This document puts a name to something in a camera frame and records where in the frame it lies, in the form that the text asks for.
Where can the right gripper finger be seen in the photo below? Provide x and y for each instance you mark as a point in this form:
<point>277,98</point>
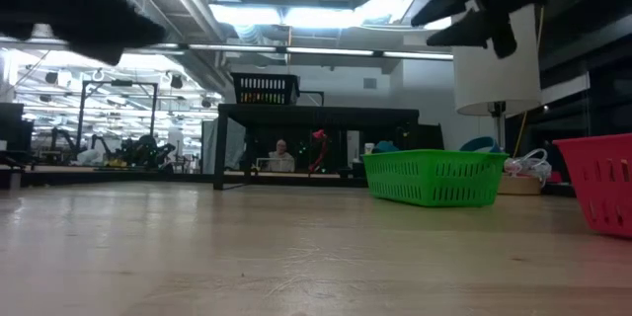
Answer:
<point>469,32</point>
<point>444,7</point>

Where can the green plastic basket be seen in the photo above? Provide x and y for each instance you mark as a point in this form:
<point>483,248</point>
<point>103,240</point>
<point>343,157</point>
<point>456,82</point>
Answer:
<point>444,178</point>

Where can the black plastic basket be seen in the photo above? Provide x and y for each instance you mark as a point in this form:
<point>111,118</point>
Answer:
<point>266,79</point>

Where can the red plastic basket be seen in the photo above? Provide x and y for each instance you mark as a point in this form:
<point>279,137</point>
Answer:
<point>602,182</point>

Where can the red background desk lamp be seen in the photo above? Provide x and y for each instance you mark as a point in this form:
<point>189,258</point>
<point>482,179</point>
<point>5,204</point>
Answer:
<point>318,134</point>

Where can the metal lamp pole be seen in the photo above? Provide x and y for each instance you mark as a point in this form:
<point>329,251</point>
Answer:
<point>500,123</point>

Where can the background robot arms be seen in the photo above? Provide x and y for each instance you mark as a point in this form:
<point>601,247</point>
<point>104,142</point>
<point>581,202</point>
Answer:
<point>143,150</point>

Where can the long ceiling light bar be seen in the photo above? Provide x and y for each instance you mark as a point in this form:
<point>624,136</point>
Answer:
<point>326,51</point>

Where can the black background monitor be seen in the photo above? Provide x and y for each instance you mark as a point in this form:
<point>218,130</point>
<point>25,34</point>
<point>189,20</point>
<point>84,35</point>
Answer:
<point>12,128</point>

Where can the white cup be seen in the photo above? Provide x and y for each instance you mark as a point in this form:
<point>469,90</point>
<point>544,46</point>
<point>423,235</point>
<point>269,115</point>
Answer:
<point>370,148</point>

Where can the round wooden lamp base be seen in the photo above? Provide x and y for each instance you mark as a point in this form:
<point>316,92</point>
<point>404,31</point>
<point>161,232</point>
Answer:
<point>518,185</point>

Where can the black mesh shelf riser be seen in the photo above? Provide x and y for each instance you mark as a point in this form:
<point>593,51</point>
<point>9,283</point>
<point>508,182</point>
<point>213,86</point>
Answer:
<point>321,114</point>

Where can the person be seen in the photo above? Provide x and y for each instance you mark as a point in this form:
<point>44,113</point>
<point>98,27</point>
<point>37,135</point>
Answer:
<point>281,160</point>

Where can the black background gantry frame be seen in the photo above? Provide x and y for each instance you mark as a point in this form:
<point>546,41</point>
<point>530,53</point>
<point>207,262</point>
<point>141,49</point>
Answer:
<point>121,82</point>

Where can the black table frame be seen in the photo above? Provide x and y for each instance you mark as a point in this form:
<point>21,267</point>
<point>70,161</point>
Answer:
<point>99,177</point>

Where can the black camera gantry bar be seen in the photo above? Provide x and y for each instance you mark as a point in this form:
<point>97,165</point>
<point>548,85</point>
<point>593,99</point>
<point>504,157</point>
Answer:
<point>311,93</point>

